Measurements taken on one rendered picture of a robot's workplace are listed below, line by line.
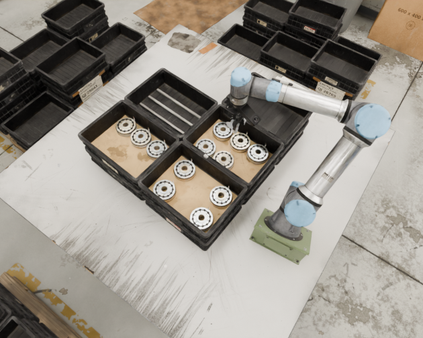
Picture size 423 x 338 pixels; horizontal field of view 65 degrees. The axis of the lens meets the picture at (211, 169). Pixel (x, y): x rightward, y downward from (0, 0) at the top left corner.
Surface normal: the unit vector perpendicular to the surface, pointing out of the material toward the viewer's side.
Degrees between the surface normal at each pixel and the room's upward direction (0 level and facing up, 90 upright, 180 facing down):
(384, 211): 0
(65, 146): 0
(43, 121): 0
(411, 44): 72
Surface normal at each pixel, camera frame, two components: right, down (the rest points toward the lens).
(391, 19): -0.54, 0.56
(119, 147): 0.03, -0.50
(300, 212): -0.29, 0.35
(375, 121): -0.16, 0.14
